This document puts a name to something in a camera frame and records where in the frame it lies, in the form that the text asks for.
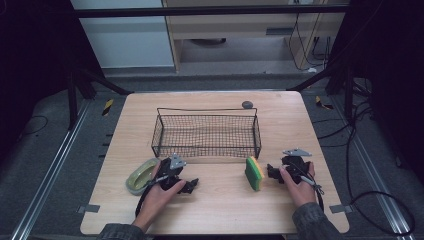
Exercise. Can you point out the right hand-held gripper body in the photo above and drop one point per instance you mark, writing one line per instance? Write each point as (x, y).
(295, 166)

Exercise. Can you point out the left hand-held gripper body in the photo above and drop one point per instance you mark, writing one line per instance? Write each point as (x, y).
(168, 173)

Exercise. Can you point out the yellow and green sponge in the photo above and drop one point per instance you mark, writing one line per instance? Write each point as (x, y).
(254, 173)

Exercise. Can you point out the green soap dish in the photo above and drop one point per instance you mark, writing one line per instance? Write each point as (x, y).
(141, 176)

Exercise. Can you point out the person's right hand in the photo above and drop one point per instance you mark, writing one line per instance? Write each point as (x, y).
(301, 193)

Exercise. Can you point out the person's left hand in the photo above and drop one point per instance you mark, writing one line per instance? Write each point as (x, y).
(155, 203)

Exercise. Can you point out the grey tape piece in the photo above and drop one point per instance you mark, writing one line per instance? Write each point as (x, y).
(89, 208)
(340, 209)

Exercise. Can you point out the grey round disc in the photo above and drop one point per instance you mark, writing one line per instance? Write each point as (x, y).
(247, 105)

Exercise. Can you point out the yellow tool right floor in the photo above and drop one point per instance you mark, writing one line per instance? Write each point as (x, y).
(322, 103)

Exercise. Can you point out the yellow tool floor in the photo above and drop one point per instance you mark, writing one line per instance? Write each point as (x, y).
(322, 103)
(107, 107)

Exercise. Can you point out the yellow tool left floor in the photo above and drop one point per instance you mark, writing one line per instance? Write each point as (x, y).
(107, 107)

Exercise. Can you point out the black metal stand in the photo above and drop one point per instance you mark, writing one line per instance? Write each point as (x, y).
(348, 93)
(72, 100)

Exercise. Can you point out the white plug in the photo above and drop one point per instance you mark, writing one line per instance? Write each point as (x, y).
(312, 70)

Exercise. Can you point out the black curtain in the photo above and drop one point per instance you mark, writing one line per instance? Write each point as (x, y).
(33, 60)
(390, 66)

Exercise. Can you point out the white cabinet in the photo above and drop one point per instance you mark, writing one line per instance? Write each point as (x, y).
(126, 36)

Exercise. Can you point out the light wooden desk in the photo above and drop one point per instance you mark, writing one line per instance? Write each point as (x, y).
(233, 25)

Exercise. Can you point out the aluminium floor rail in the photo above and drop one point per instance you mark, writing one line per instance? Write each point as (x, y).
(376, 180)
(50, 170)

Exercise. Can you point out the black horizontal frame bar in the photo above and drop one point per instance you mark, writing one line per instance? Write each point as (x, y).
(206, 11)

